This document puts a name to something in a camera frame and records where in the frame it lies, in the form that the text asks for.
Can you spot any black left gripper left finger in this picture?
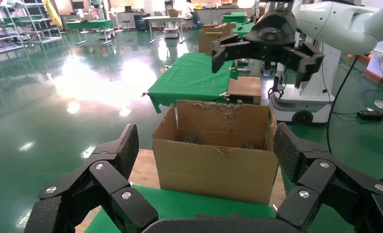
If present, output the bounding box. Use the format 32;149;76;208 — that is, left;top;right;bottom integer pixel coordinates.
24;123;158;233

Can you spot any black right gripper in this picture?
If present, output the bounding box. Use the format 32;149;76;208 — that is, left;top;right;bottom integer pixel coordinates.
211;7;324;89

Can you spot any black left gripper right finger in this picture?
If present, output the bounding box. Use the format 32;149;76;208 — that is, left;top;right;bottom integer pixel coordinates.
272;122;383;233

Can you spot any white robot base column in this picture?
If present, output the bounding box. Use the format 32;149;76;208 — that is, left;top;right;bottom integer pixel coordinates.
269;42;340;125

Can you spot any brown cardboard box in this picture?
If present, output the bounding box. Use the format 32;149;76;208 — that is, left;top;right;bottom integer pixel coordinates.
198;23;237;55

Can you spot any large open cardboard carton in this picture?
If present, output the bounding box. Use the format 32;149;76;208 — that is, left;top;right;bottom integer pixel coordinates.
152;100;279;206

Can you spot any black hanging device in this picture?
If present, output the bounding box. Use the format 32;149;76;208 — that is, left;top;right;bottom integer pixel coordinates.
268;63;286;100

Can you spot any green cloth covered table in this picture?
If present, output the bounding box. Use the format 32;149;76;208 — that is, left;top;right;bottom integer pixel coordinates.
65;19;115;46
222;12;247;24
231;22;255;37

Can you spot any green table cloth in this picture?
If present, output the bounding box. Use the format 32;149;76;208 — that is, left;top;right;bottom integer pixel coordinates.
85;184;278;233
146;52;239;114

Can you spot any black power adapter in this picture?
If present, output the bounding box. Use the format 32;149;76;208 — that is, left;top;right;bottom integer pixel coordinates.
357;110;383;122

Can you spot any person in white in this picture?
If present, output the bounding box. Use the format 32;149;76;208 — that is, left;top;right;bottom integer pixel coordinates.
182;0;199;26

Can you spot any white wheeled cart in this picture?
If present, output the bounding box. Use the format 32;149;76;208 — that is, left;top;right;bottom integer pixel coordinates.
163;26;180;39

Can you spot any white table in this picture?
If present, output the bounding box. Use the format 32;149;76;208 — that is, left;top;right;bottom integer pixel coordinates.
142;15;186;45

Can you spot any blue bin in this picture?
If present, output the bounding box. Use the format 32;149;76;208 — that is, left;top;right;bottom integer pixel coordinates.
135;13;151;32

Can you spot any yellow hanging garment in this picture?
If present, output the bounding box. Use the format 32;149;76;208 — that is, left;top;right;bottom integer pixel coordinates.
43;0;63;28

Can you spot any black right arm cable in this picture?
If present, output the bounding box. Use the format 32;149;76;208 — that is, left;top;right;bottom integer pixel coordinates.
326;54;383;182

